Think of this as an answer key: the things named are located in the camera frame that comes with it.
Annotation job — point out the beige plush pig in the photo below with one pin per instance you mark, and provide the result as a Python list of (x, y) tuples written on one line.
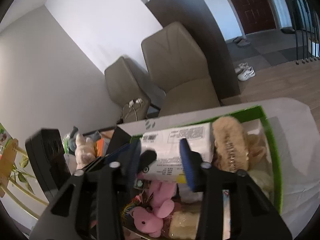
[(84, 152)]

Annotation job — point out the pink plush bunny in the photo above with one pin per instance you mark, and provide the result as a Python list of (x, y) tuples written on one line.
[(157, 204)]

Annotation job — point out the orange carton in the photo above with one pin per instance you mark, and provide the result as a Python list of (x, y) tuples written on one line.
[(99, 145)]

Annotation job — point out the green plant box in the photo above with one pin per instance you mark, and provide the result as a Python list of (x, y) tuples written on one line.
[(5, 138)]

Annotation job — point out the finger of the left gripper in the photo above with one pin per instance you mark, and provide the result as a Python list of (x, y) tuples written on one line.
[(146, 159), (122, 155)]

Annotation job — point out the black slatted room divider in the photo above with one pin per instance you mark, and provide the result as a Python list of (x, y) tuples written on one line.
[(304, 16)]

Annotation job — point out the green storage box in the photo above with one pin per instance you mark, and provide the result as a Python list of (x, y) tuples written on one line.
[(254, 121)]

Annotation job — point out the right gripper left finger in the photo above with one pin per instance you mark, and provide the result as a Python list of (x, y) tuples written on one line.
[(89, 197)]

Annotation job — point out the beige chair far left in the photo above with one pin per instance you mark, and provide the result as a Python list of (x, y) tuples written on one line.
[(124, 90)]

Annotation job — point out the beige chair near cabinet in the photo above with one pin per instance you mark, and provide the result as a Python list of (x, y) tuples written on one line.
[(177, 65)]

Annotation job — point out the dark cabinet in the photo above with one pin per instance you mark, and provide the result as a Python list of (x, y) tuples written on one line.
[(196, 17)]

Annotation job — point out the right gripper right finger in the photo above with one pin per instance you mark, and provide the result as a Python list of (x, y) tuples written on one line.
[(225, 199)]

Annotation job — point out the yellow item in bag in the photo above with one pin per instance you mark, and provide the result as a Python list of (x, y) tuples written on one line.
[(184, 225)]

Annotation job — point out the yellow white packet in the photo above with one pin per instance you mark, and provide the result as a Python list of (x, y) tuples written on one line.
[(175, 149)]

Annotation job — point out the multicolour spiky rubber ball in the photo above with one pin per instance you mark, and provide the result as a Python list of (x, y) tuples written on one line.
[(135, 202)]

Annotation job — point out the white plush dog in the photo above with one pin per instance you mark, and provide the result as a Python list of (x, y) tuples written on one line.
[(263, 180)]

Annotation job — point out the black storage box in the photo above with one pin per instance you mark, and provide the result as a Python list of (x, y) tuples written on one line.
[(114, 139)]

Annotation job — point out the white sneakers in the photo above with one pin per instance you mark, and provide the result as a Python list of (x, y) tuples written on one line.
[(244, 72)]

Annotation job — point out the dark wooden door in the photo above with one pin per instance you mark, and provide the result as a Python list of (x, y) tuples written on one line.
[(254, 15)]

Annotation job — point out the round wooden side table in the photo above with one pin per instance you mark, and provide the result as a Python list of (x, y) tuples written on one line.
[(13, 161)]

